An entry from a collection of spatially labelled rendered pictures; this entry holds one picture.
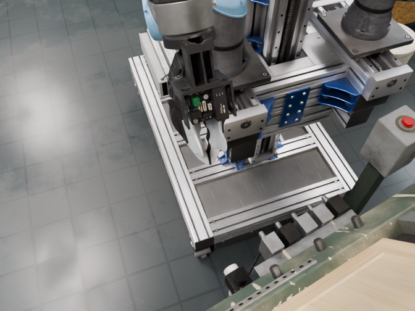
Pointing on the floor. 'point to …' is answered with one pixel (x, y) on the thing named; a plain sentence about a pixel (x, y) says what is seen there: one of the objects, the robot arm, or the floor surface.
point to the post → (364, 188)
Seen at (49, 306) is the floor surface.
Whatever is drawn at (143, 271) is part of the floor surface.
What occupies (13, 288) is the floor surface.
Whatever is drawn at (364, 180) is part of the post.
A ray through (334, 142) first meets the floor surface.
